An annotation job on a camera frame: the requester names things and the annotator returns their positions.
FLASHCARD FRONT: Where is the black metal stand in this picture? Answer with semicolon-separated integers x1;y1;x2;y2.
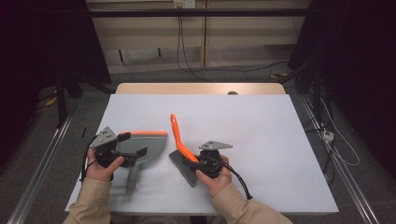
55;70;68;129

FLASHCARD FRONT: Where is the black curtain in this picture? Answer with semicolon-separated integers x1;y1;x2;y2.
288;0;396;171
0;0;112;162

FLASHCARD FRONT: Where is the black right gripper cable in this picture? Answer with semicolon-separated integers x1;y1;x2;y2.
218;160;253;201

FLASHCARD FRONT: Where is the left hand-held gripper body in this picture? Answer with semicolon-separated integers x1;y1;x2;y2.
89;126;132;169

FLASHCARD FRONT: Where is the metal floor rail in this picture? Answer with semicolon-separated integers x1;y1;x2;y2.
7;114;75;224
299;94;380;224

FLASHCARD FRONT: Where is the wooden table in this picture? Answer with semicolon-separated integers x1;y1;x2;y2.
115;82;287;95

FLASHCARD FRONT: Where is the white floor cable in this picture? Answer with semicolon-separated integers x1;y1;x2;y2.
319;97;361;167

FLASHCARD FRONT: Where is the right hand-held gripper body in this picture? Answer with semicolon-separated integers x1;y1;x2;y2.
192;140;233;179

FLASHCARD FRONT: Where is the grey dustpan with orange edge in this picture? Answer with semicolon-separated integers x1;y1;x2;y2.
117;130;168;196

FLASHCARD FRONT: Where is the orange brush with grey bristles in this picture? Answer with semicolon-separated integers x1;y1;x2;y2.
168;113;201;189

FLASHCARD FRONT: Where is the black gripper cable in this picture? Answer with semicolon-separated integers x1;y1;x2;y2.
79;135;98;183
218;160;253;201

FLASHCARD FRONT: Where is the long desk with dark edge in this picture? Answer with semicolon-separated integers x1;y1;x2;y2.
88;8;312;18

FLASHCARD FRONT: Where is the white power strip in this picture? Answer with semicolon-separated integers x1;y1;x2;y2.
321;130;335;143

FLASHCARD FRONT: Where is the white wall socket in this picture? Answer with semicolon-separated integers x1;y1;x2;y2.
173;0;196;9

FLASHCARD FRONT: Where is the person's left hand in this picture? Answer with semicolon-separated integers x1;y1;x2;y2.
85;148;125;182

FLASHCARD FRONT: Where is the person's right hand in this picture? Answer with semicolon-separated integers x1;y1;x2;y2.
196;154;233;198

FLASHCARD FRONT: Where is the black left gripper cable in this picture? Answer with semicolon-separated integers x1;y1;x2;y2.
79;135;98;183

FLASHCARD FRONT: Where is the black wall cable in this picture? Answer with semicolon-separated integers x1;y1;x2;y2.
176;7;213;83
178;7;289;75

